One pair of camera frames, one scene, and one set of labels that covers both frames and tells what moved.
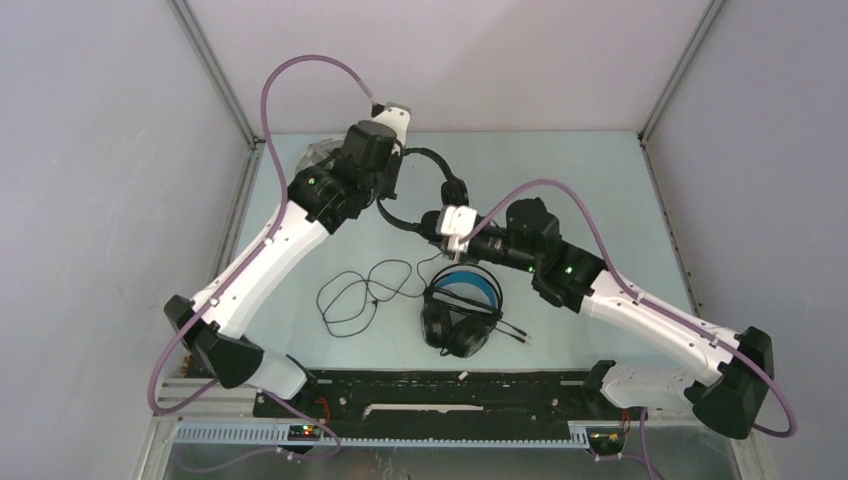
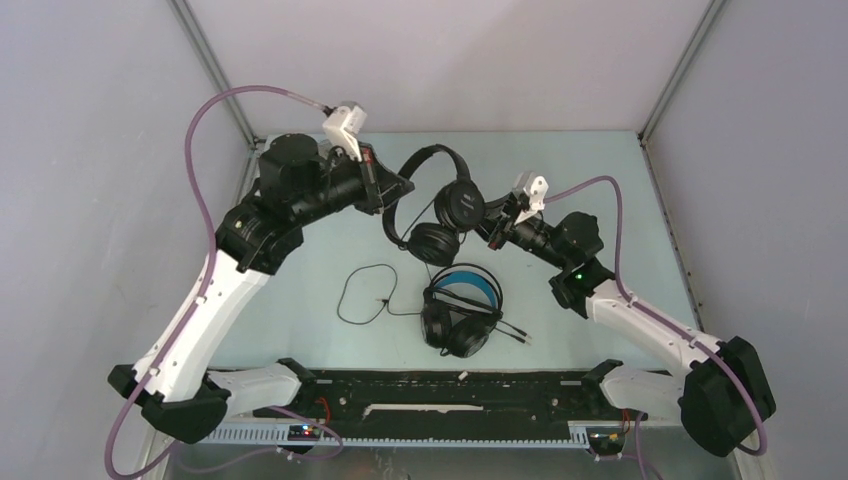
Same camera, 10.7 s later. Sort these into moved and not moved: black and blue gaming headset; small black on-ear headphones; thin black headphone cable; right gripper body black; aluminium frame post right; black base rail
Moved: right gripper body black; small black on-ear headphones; thin black headphone cable
Not moved: black base rail; aluminium frame post right; black and blue gaming headset
